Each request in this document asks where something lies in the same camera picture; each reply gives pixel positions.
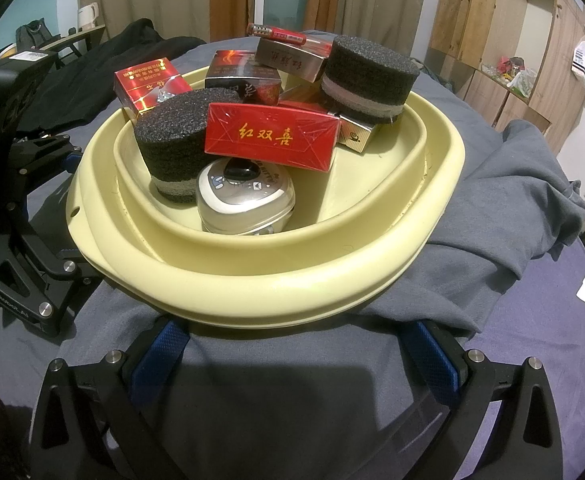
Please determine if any cream gold cigarette box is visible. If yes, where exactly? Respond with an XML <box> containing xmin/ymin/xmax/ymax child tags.
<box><xmin>329</xmin><ymin>110</ymin><xmax>379</xmax><ymax>154</ymax></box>

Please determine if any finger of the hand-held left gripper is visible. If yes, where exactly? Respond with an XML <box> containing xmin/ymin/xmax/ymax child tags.
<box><xmin>8</xmin><ymin>132</ymin><xmax>83</xmax><ymax>196</ymax></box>
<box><xmin>0</xmin><ymin>230</ymin><xmax>106</xmax><ymax>339</ymax></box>

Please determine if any silver grey cigarette box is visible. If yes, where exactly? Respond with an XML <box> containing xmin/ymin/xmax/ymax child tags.
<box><xmin>256</xmin><ymin>37</ymin><xmax>334</xmax><ymax>84</ymax></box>

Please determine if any black bag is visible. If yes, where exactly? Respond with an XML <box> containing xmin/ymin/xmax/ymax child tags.
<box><xmin>16</xmin><ymin>19</ymin><xmax>53</xmax><ymax>50</ymax></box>

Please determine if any white electric kettle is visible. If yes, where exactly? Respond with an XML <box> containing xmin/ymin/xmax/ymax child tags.
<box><xmin>76</xmin><ymin>2</ymin><xmax>101</xmax><ymax>30</ymax></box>

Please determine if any wooden wardrobe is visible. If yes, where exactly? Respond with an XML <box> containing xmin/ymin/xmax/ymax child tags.
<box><xmin>429</xmin><ymin>0</ymin><xmax>585</xmax><ymax>157</ymax></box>

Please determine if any black and red cigarette box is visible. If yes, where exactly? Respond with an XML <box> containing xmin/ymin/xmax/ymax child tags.
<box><xmin>205</xmin><ymin>50</ymin><xmax>284</xmax><ymax>106</ymax></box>

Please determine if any pale yellow plastic basin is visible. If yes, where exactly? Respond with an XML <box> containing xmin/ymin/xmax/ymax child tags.
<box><xmin>66</xmin><ymin>62</ymin><xmax>466</xmax><ymax>329</ymax></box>

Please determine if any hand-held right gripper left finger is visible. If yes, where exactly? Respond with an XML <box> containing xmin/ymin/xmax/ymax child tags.
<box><xmin>31</xmin><ymin>317</ymin><xmax>192</xmax><ymax>480</ymax></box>

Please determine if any wooden side table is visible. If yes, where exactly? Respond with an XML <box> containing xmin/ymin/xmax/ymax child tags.
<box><xmin>37</xmin><ymin>22</ymin><xmax>108</xmax><ymax>70</ymax></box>

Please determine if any round black sponge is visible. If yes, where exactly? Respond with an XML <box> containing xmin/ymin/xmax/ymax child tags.
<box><xmin>133</xmin><ymin>87</ymin><xmax>236</xmax><ymax>206</ymax></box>
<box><xmin>321</xmin><ymin>35</ymin><xmax>421</xmax><ymax>125</ymax></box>

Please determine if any black cloth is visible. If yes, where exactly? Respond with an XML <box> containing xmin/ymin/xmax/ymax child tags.
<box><xmin>26</xmin><ymin>18</ymin><xmax>209</xmax><ymax>137</ymax></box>

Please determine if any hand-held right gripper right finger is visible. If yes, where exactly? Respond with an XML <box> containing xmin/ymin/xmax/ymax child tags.
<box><xmin>399</xmin><ymin>319</ymin><xmax>565</xmax><ymax>480</ymax></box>

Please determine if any pile of small trinkets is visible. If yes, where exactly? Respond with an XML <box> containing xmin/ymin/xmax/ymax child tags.
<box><xmin>479</xmin><ymin>55</ymin><xmax>541</xmax><ymax>99</ymax></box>

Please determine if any slim red box with barcode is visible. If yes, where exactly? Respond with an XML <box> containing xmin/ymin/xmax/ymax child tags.
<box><xmin>246</xmin><ymin>22</ymin><xmax>309</xmax><ymax>47</ymax></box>

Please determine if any grey cloth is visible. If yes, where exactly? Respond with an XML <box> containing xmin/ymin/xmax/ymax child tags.
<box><xmin>47</xmin><ymin>42</ymin><xmax>585</xmax><ymax>480</ymax></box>

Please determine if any cream round device black button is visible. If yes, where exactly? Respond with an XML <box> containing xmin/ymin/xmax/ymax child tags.
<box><xmin>196</xmin><ymin>157</ymin><xmax>296</xmax><ymax>235</ymax></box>

